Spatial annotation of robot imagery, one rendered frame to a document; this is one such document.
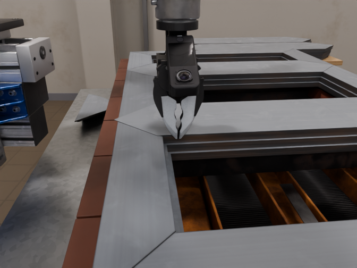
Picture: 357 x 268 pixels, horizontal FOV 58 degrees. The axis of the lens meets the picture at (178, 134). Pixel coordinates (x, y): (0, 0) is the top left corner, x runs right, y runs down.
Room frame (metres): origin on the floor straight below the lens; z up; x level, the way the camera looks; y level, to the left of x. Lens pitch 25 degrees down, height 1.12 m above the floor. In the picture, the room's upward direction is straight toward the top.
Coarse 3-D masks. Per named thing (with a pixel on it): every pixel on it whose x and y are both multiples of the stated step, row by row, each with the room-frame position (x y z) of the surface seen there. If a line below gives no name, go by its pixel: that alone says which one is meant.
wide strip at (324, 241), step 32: (288, 224) 0.30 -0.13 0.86; (320, 224) 0.30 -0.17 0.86; (352, 224) 0.30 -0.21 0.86; (160, 256) 0.25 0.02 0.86; (192, 256) 0.25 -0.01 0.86; (224, 256) 0.25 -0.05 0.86; (256, 256) 0.25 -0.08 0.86; (288, 256) 0.25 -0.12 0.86; (320, 256) 0.25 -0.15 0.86; (352, 256) 0.25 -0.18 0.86
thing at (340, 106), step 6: (324, 102) 0.75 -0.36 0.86; (330, 102) 0.75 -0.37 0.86; (336, 102) 0.75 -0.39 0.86; (342, 102) 0.75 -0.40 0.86; (348, 102) 0.75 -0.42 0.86; (330, 108) 0.70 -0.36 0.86; (336, 108) 0.70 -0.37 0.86; (342, 108) 0.70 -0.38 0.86; (348, 108) 0.70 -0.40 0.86; (354, 108) 0.70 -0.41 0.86; (342, 114) 0.66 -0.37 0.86; (348, 114) 0.66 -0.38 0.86; (354, 114) 0.66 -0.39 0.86; (348, 120) 0.63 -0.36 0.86; (354, 120) 0.63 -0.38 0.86
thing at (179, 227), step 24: (312, 72) 1.05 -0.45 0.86; (336, 96) 0.93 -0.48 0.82; (168, 144) 0.55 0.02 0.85; (192, 144) 0.55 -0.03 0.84; (216, 144) 0.56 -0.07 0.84; (240, 144) 0.56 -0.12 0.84; (264, 144) 0.57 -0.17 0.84; (288, 144) 0.57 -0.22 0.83; (312, 144) 0.58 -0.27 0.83; (336, 144) 0.58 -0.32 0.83; (168, 168) 0.46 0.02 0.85
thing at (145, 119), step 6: (144, 108) 0.70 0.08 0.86; (150, 108) 0.70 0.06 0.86; (132, 114) 0.66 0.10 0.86; (138, 114) 0.66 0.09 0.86; (144, 114) 0.66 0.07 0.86; (150, 114) 0.66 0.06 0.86; (132, 120) 0.63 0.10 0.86; (138, 120) 0.63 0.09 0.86; (144, 120) 0.63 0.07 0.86; (150, 120) 0.63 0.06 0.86; (156, 120) 0.63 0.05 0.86; (132, 126) 0.60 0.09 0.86; (138, 126) 0.60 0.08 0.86; (144, 126) 0.60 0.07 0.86; (150, 126) 0.60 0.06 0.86; (156, 126) 0.60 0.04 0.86; (150, 132) 0.57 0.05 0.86; (156, 132) 0.57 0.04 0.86
